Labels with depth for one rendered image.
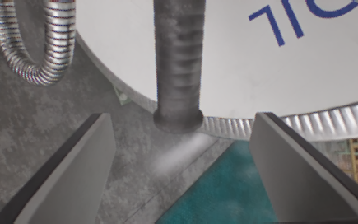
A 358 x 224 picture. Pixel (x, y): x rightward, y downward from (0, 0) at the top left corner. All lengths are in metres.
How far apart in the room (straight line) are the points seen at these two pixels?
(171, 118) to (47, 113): 0.81
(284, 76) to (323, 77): 0.04
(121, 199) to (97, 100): 0.49
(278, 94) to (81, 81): 0.83
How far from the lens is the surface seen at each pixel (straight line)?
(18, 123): 0.93
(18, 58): 0.22
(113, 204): 1.07
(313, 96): 0.29
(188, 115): 0.15
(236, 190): 1.74
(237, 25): 0.31
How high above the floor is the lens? 0.93
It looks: 49 degrees down
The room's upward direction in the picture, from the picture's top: 84 degrees clockwise
